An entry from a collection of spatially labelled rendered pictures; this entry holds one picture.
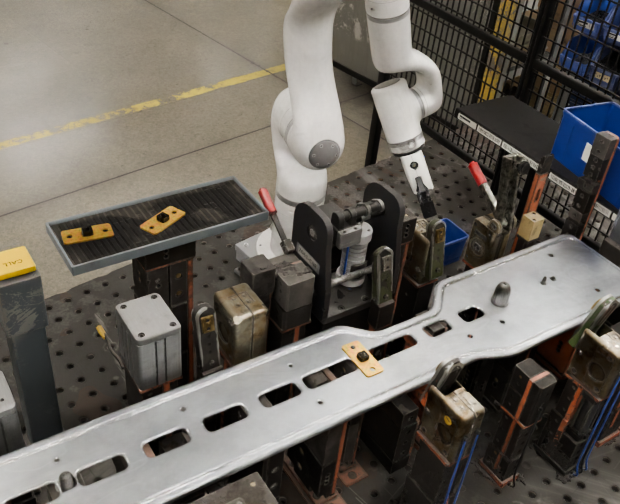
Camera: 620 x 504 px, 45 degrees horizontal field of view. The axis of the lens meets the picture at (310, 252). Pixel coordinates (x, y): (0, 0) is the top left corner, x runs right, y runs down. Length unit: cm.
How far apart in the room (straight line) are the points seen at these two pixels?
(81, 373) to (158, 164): 215
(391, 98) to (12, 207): 218
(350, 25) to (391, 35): 279
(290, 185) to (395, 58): 37
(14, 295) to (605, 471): 121
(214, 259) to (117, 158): 187
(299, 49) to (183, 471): 84
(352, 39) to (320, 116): 282
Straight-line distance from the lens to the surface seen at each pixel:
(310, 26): 152
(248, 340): 133
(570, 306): 160
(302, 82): 158
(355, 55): 441
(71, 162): 381
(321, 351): 135
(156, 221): 136
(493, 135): 209
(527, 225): 170
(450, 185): 246
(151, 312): 125
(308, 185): 173
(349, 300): 152
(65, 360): 177
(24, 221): 343
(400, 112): 173
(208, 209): 140
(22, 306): 133
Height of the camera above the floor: 195
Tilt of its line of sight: 37 degrees down
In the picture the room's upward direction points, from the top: 6 degrees clockwise
